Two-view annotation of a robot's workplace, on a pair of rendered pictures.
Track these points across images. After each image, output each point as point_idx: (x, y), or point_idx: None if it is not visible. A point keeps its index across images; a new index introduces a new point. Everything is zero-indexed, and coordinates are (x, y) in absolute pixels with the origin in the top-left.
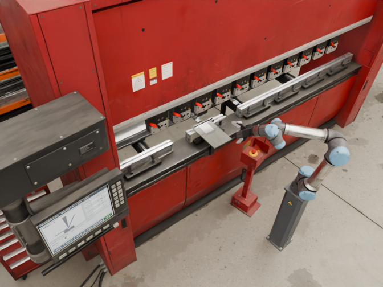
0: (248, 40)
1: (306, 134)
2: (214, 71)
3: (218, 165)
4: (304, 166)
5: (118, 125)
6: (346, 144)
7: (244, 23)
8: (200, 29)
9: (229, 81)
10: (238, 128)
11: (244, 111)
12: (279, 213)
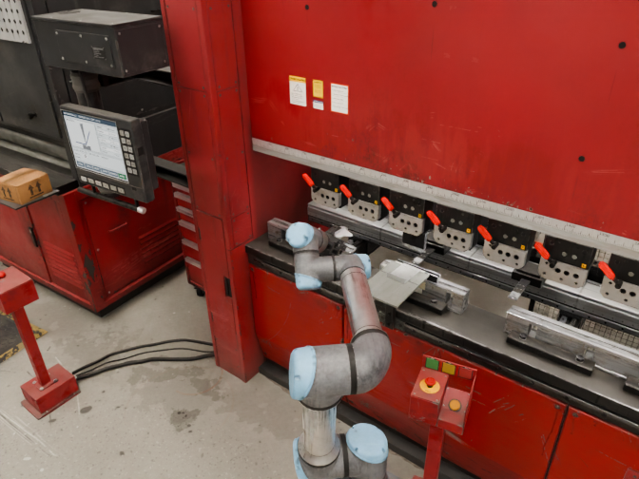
0: (521, 134)
1: (348, 306)
2: (430, 158)
3: (411, 377)
4: (377, 430)
5: (270, 145)
6: (333, 368)
7: (508, 84)
8: (400, 49)
9: (468, 206)
10: (465, 335)
11: (519, 328)
12: None
